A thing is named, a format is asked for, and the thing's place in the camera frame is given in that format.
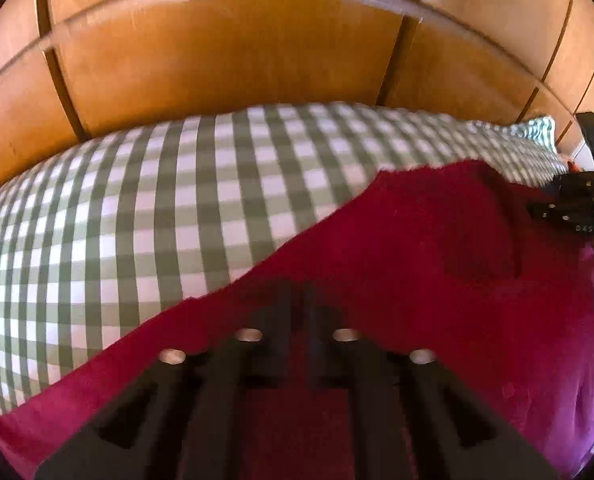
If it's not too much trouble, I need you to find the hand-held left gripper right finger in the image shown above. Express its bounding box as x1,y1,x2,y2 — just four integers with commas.
306,284,560,480

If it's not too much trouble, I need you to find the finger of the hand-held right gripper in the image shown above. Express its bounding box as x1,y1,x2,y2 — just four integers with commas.
526,171,594,251

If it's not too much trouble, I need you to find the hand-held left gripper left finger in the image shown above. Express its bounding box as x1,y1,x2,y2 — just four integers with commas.
34,284,306,480

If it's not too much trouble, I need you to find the red fleece garment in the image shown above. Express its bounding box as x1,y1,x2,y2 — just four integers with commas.
0,159,594,480

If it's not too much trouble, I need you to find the green checked pillow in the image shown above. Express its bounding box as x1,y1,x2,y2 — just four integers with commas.
507,116,560,161

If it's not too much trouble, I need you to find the green checked bed sheet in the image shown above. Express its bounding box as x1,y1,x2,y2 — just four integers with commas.
0,102,594,421

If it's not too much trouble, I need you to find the wooden headboard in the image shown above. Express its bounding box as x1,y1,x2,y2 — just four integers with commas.
0,0,594,201

